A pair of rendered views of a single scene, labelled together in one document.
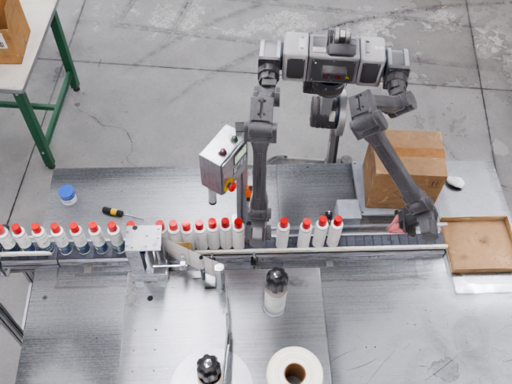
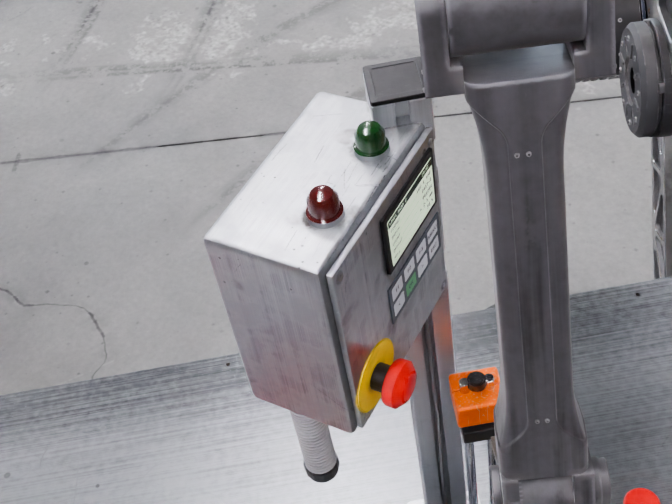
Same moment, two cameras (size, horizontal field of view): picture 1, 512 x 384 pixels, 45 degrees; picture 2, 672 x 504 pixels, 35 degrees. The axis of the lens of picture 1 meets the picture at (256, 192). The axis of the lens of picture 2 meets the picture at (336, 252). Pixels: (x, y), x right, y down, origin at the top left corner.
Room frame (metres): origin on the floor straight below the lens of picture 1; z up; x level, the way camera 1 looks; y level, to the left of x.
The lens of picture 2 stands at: (0.77, 0.07, 1.99)
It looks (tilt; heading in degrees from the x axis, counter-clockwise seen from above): 46 degrees down; 5
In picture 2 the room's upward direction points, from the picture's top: 11 degrees counter-clockwise
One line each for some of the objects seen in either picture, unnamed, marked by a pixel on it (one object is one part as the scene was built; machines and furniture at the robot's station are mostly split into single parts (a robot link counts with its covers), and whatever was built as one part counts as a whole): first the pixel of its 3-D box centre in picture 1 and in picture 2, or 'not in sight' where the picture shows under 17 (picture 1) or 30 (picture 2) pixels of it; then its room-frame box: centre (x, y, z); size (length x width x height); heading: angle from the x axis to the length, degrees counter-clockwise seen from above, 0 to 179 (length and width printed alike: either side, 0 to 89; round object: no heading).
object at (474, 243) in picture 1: (480, 243); not in sight; (1.32, -0.99, 0.85); 0.30 x 0.26 x 0.04; 94
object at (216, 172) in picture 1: (224, 160); (340, 264); (1.33, 0.12, 1.38); 0.17 x 0.10 x 0.19; 149
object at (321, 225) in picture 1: (320, 231); not in sight; (1.27, -0.27, 0.98); 0.05 x 0.05 x 0.20
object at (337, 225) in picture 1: (335, 231); not in sight; (1.28, -0.34, 0.98); 0.05 x 0.05 x 0.20
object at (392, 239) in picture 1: (253, 248); not in sight; (1.25, 0.00, 0.86); 1.65 x 0.08 x 0.04; 94
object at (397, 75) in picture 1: (396, 84); not in sight; (1.68, -0.53, 1.45); 0.09 x 0.08 x 0.12; 87
